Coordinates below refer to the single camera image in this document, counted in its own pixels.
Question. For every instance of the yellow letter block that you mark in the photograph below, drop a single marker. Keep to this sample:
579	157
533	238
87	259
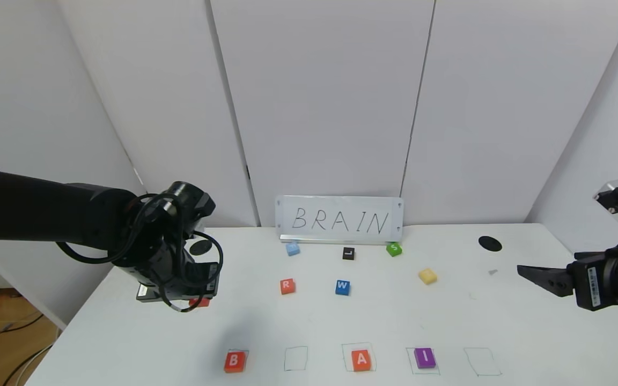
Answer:
428	276

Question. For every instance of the light blue letter block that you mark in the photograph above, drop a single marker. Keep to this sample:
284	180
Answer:
293	249

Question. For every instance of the green letter S block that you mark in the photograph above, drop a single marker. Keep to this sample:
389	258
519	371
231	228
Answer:
394	249

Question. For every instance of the red letter A block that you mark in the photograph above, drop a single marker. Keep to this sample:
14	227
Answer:
200	303
361	361

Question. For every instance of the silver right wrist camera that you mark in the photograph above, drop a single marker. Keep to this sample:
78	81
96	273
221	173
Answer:
617	206

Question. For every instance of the black letter L block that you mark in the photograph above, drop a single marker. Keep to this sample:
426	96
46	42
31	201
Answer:
348	253

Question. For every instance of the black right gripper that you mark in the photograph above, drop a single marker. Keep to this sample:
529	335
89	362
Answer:
591	286

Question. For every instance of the red letter B block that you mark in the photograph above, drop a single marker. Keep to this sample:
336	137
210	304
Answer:
235	362

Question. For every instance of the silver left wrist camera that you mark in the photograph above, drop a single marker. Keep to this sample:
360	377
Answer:
145	294

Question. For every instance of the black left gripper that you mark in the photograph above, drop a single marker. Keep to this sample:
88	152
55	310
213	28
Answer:
191	283

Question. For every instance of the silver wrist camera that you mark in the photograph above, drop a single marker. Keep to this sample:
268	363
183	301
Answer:
617	206
145	294

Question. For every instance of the blue letter W block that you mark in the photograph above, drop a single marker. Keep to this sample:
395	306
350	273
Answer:
342	288

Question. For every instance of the red letter R block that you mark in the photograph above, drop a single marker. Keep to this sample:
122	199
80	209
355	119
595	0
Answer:
287	287

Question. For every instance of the purple letter I block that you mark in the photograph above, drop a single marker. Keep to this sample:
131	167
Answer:
425	358

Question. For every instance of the white BRAIN sign board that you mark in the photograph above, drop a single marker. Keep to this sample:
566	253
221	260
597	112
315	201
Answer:
341	206

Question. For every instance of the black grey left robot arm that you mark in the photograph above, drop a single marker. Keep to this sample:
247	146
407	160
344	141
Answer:
30	214

